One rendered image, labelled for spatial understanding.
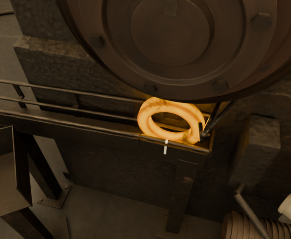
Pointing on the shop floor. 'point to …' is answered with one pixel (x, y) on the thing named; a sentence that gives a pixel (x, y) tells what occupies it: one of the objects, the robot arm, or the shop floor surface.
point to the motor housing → (236, 223)
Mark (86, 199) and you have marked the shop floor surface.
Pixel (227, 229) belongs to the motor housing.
